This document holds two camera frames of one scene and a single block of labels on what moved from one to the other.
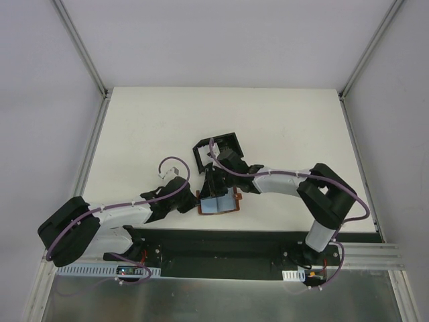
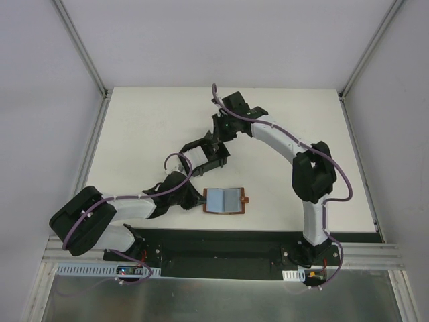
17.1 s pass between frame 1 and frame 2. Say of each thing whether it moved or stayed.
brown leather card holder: moved
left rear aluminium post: stayed
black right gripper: moved
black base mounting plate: stayed
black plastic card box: moved
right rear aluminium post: stayed
